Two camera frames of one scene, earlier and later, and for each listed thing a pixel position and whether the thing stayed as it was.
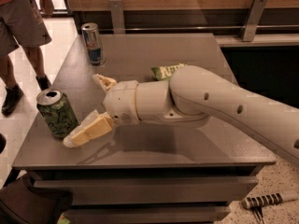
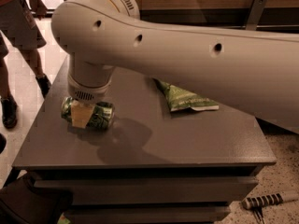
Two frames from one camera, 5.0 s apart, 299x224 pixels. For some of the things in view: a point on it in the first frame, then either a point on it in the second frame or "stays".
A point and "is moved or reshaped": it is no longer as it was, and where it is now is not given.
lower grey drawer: x=146 y=215 stays
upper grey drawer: x=155 y=190 stays
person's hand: x=47 y=5 -> x=39 y=7
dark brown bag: x=22 y=203 stays
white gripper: x=121 y=103 -> x=88 y=92
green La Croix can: x=57 y=111 is moved or reshaped
